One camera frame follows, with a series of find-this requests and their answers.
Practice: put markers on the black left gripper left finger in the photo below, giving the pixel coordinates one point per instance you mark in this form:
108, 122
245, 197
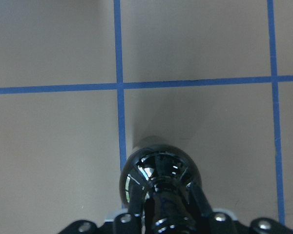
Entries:
130, 222

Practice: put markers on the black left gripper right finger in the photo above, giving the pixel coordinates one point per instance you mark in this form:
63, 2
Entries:
203, 220

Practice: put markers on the dark wine bottle being moved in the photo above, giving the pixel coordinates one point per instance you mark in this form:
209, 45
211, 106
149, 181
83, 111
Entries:
156, 180

